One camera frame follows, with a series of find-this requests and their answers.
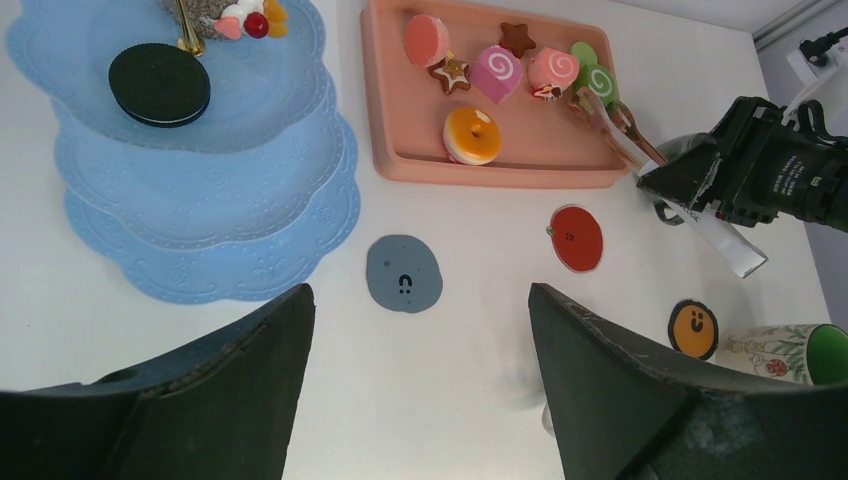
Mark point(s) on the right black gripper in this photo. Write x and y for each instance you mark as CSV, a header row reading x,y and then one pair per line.
x,y
784,160

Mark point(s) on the pink cake slice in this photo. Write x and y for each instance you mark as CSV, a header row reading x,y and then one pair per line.
x,y
426,40

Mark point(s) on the floral mug green inside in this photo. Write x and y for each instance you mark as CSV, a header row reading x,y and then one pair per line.
x,y
807,354

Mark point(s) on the black round cookie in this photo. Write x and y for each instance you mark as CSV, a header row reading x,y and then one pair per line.
x,y
159,85

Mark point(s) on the orange glazed donut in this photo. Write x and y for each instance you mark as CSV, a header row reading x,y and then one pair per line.
x,y
471,137

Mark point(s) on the iced star cookie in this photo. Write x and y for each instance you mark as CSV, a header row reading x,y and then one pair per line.
x,y
452,75

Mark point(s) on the light pink swirl roll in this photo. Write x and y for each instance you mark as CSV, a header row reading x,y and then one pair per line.
x,y
552,68

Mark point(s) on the orange round coaster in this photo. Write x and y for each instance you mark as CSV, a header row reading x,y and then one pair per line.
x,y
693,329

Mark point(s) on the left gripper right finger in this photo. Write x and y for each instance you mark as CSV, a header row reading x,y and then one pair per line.
x,y
623,406

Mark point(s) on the cream ceramic mug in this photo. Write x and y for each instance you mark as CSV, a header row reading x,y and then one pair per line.
x,y
546,420

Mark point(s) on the blue three-tier cake stand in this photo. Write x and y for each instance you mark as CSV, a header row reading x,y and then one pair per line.
x,y
240,204

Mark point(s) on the red round coaster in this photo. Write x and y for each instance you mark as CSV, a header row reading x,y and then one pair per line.
x,y
577,238

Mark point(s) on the blue-grey round coaster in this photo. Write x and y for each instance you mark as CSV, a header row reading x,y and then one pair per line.
x,y
403,275

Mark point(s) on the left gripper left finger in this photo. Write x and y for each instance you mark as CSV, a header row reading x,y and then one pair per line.
x,y
219,407

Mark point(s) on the small strawberry pastry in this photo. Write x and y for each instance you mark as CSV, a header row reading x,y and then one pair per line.
x,y
548,92

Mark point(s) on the pink dessert tray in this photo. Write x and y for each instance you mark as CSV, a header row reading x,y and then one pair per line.
x,y
543,145

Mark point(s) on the brown star cookie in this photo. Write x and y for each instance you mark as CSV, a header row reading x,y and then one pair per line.
x,y
516,39

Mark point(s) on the green round macaron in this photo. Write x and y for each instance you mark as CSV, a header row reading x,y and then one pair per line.
x,y
585,53

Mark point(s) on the green swirl roll cake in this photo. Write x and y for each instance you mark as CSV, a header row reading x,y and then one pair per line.
x,y
599,80

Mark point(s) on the pink swirl roll cake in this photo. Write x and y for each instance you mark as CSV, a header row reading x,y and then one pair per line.
x,y
496,73

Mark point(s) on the dark green ceramic mug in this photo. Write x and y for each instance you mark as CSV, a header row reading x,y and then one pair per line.
x,y
673,150

